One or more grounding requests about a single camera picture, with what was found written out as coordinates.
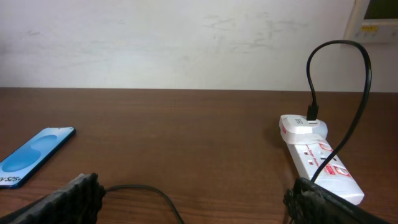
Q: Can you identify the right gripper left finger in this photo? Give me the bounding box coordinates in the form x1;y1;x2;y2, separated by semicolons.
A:
1;173;106;224

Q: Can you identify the blue Galaxy smartphone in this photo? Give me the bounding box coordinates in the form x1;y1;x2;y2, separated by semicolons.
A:
1;127;76;189

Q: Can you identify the black USB charging cable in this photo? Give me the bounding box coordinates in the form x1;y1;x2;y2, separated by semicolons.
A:
104;39;373;224

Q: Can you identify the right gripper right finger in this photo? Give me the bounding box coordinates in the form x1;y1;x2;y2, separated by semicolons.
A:
283;177;386;224

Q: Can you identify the white wall thermostat panel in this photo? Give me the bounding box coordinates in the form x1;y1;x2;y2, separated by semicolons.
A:
344;0;398;44

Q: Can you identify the white USB charger adapter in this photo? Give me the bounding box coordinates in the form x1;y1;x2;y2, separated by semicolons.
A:
279;114;328;145

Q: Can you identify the white power strip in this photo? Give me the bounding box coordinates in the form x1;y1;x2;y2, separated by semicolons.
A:
287;140;364;205

